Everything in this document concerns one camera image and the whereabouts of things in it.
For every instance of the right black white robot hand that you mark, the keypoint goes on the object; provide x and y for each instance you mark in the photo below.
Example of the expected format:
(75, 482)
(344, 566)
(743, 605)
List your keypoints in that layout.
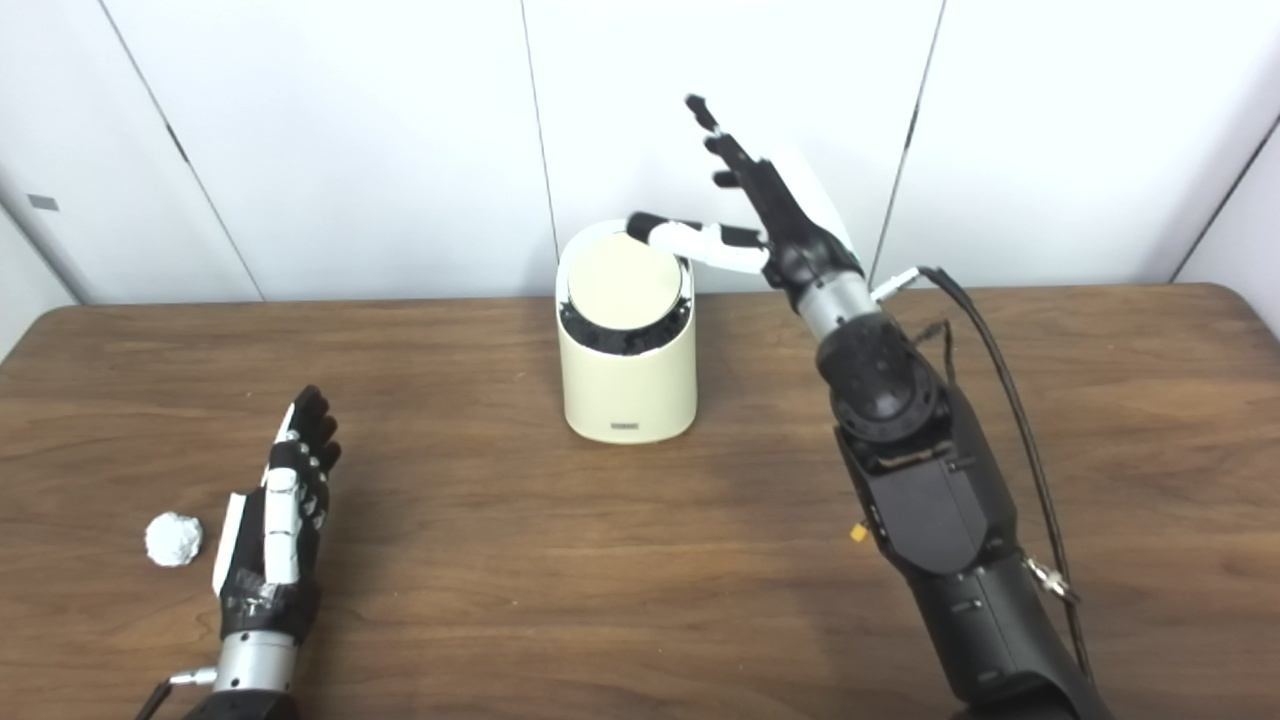
(800, 250)

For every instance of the black bin liner bag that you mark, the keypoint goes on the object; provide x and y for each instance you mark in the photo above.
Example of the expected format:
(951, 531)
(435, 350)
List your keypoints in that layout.
(625, 342)

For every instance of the white paper ball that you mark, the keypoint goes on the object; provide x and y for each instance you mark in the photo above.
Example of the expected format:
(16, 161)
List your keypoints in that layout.
(173, 540)

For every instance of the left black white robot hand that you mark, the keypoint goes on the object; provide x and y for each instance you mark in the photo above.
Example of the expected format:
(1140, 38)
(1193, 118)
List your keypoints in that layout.
(255, 590)

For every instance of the cream-colored bin body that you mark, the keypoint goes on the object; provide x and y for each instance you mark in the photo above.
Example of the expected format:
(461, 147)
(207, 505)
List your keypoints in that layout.
(630, 395)

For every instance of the cream round bin lid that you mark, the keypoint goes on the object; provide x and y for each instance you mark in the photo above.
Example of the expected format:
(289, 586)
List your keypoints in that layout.
(625, 285)

